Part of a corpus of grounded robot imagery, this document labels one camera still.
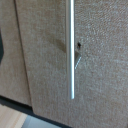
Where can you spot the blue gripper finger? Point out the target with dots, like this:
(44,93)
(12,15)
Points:
(1,46)

